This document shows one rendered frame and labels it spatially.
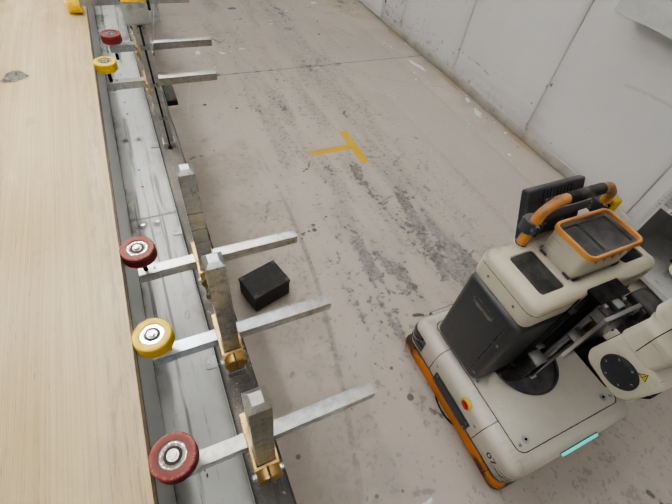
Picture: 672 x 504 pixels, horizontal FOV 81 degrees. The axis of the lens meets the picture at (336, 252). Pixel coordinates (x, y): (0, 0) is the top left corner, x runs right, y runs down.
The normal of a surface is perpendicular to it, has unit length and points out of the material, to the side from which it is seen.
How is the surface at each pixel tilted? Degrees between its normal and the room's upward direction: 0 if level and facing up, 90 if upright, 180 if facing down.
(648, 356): 90
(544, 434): 0
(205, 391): 0
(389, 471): 0
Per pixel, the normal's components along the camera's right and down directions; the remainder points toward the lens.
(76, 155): 0.11, -0.64
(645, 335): -0.91, 0.25
